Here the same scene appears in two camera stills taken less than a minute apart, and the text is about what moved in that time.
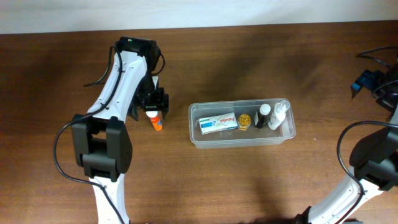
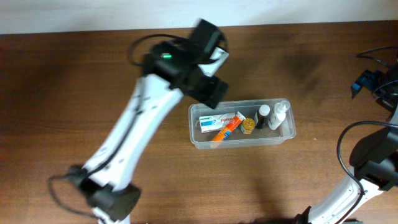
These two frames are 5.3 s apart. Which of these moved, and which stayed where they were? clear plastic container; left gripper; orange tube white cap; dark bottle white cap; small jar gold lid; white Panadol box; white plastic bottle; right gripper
Moved: left gripper; orange tube white cap; small jar gold lid
Stayed: dark bottle white cap; clear plastic container; right gripper; white plastic bottle; white Panadol box
